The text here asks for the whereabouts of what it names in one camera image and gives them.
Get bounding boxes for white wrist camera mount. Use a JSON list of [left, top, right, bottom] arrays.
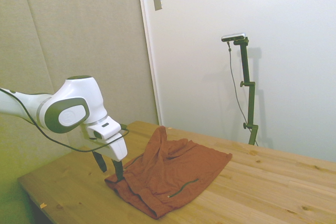
[[86, 117, 123, 141]]

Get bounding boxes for rust orange shorts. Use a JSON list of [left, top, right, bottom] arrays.
[[104, 125, 234, 220]]

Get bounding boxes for white door frame trim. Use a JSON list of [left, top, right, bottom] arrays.
[[135, 0, 164, 126]]

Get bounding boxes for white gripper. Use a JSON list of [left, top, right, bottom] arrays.
[[92, 132, 129, 183]]

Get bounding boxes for silver exterior camera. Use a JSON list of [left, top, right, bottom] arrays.
[[220, 32, 247, 42]]

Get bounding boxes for dark jointed camera stand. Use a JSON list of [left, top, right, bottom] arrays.
[[233, 37, 259, 146]]

